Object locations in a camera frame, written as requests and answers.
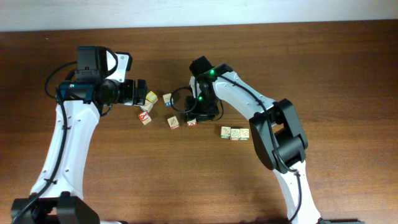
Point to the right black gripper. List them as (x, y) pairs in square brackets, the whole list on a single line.
[(200, 115)]

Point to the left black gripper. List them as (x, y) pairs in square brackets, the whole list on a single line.
[(130, 98)]

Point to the number four wooden block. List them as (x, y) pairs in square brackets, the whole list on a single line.
[(192, 122)]

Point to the green edged wooden block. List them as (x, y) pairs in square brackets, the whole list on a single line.
[(225, 132)]

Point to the red edged wooden block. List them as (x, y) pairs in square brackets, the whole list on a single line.
[(235, 134)]

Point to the yellow W wooden block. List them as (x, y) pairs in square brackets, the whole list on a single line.
[(244, 134)]

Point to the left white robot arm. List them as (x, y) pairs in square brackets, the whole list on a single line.
[(87, 94)]

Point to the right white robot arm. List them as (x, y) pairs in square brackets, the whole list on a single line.
[(277, 134)]

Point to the yellow top wooden block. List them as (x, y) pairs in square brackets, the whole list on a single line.
[(152, 97)]

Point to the carrot picture wooden block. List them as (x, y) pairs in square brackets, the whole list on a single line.
[(147, 106)]

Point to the leaf picture wooden block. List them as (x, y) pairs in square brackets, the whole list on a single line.
[(173, 122)]

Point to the red letter wooden block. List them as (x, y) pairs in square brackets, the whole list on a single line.
[(144, 117)]

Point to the blue edged wooden block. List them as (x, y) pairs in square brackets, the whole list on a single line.
[(168, 100)]

